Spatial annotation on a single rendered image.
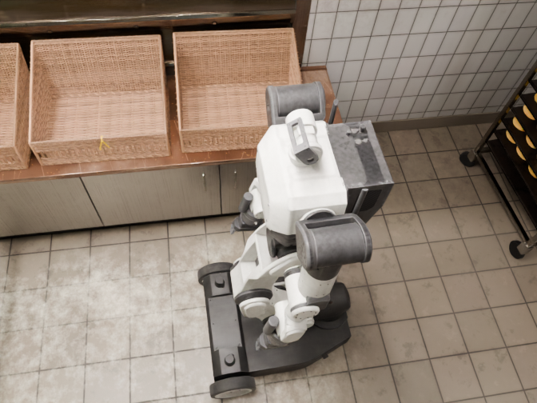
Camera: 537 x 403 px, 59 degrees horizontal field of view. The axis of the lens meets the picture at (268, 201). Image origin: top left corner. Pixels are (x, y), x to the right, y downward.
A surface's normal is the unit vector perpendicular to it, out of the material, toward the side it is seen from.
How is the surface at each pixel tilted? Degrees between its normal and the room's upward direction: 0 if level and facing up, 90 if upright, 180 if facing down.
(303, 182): 0
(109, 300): 0
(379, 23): 90
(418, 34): 90
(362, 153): 0
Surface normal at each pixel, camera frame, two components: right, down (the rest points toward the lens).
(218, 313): 0.06, -0.52
